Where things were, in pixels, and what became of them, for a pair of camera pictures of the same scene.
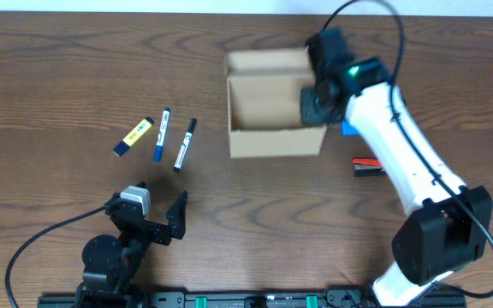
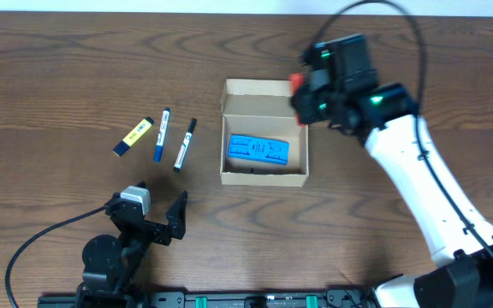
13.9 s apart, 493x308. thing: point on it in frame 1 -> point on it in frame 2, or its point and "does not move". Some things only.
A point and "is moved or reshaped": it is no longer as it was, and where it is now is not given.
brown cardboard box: (264, 90) is moved or reshaped
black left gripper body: (153, 230) does not move
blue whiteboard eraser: (347, 129) is moved or reshaped
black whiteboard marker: (179, 162) does not move
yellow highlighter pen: (122, 146) does not move
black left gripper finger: (176, 216) does not move
